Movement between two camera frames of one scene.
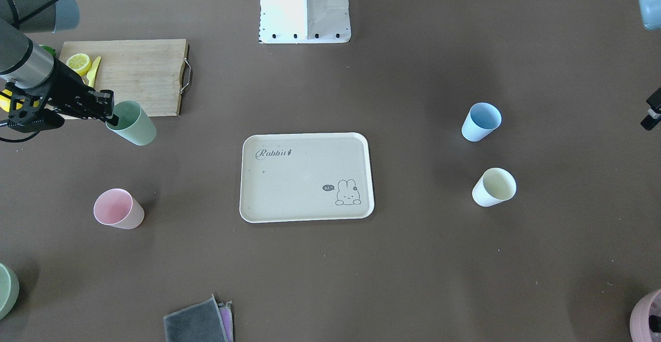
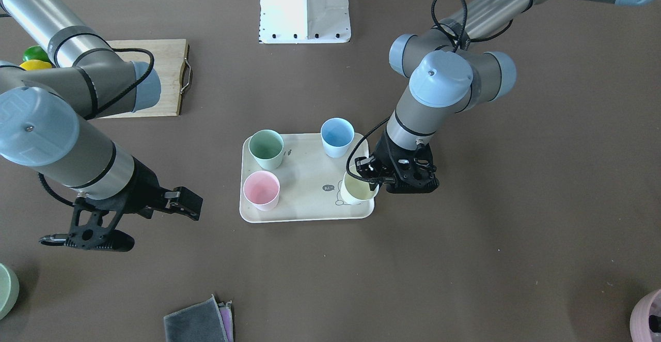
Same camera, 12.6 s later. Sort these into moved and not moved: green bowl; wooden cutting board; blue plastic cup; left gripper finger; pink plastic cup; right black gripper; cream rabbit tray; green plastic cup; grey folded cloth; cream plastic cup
Moved: pink plastic cup; right black gripper; cream plastic cup; blue plastic cup; green plastic cup; left gripper finger
Not moved: cream rabbit tray; green bowl; grey folded cloth; wooden cutting board
